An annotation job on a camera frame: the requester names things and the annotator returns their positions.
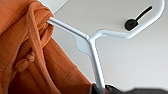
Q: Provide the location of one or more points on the white wardrobe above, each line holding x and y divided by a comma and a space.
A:
133, 60

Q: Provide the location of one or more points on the black wardrobe hook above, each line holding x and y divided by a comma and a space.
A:
131, 24

